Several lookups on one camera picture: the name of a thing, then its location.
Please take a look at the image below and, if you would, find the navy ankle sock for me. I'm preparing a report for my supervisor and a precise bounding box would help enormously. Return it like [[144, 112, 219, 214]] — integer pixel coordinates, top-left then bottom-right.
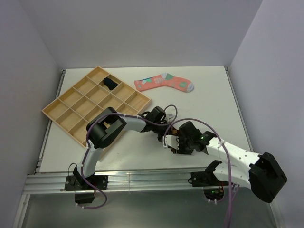
[[103, 77, 118, 91]]

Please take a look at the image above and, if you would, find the brown orange argyle sock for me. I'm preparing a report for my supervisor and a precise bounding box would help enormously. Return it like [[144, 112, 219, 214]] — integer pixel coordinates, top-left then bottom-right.
[[170, 130, 178, 154]]

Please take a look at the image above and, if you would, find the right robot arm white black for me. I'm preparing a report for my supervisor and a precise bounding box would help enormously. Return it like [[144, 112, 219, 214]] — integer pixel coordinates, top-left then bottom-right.
[[177, 121, 287, 203]]

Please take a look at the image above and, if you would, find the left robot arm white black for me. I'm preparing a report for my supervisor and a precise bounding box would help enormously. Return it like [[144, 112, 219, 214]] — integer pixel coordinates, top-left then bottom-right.
[[73, 106, 172, 190]]

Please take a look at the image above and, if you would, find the pink patterned sock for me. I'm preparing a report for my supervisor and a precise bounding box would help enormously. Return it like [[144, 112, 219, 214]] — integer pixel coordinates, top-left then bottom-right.
[[134, 73, 194, 93]]

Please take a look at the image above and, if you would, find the wooden compartment tray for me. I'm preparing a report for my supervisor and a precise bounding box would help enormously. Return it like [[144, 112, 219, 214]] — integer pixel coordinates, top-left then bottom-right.
[[42, 67, 151, 166]]

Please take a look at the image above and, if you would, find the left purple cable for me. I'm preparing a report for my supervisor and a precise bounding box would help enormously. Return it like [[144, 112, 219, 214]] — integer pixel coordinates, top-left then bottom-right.
[[79, 104, 179, 209]]

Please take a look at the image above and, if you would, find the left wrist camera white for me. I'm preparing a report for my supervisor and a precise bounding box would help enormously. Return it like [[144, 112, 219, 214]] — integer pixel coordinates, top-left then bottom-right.
[[165, 113, 175, 122]]

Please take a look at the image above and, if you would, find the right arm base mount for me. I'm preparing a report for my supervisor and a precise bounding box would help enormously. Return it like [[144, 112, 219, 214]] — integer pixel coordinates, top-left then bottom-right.
[[188, 160, 228, 202]]

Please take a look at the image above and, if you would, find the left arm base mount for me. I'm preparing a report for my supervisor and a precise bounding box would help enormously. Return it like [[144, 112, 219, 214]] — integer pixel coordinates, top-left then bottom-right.
[[64, 163, 108, 209]]

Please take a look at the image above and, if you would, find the aluminium frame rail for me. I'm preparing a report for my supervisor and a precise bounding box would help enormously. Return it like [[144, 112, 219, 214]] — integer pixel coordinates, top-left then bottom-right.
[[22, 167, 204, 194]]

